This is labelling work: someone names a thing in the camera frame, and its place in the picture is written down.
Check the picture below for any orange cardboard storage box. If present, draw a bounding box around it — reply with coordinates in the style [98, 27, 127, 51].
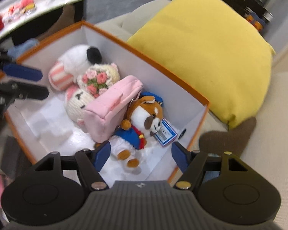
[6, 22, 210, 185]

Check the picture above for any white coffee table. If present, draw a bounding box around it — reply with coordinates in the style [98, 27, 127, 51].
[0, 0, 84, 41]

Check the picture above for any white snoopy plush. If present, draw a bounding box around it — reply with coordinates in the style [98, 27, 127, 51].
[48, 44, 102, 91]

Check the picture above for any crocheted flower bunny plush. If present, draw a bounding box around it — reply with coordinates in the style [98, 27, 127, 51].
[65, 63, 120, 127]

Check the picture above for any brown socked foot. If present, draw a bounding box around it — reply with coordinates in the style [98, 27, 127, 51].
[199, 117, 257, 157]

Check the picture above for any yellow cushion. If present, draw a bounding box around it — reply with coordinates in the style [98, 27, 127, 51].
[127, 0, 275, 129]

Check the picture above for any pink zip pouch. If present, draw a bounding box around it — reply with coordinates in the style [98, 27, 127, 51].
[83, 75, 143, 143]

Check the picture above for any person's left denim leg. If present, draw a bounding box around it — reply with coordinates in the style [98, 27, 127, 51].
[7, 39, 39, 59]

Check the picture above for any brown sailor bear plush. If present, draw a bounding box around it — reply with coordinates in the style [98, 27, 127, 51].
[93, 91, 165, 169]

